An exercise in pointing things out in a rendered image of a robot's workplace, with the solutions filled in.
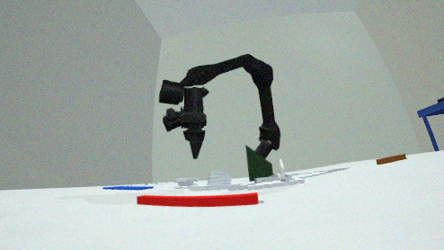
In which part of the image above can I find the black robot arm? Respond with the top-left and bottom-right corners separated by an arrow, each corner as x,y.
159,54 -> 280,159

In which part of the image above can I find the brown flat bar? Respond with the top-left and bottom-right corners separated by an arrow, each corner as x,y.
376,154 -> 406,165

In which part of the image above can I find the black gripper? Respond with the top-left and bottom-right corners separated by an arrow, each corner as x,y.
181,102 -> 207,159

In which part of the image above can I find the red flat bar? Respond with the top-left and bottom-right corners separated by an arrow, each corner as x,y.
137,192 -> 259,207

